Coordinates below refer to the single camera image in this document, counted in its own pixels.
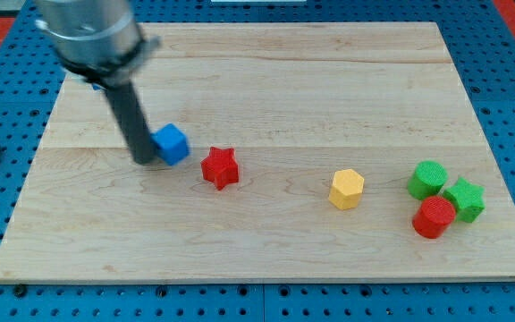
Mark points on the red star block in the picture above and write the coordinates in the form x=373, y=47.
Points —
x=220, y=167

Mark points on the blue cube block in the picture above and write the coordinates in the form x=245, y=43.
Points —
x=171, y=144

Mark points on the red cylinder block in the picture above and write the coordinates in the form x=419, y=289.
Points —
x=433, y=217

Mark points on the green cylinder block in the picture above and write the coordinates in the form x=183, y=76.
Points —
x=427, y=179

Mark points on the small blue block behind arm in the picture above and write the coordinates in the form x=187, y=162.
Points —
x=95, y=86

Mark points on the wooden board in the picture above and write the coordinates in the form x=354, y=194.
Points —
x=297, y=102

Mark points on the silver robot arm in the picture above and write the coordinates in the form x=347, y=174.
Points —
x=101, y=42

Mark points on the yellow hexagon block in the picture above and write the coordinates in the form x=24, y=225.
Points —
x=346, y=189

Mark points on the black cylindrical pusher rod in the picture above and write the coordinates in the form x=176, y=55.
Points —
x=125, y=105

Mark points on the green star block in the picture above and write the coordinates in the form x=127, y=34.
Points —
x=467, y=198

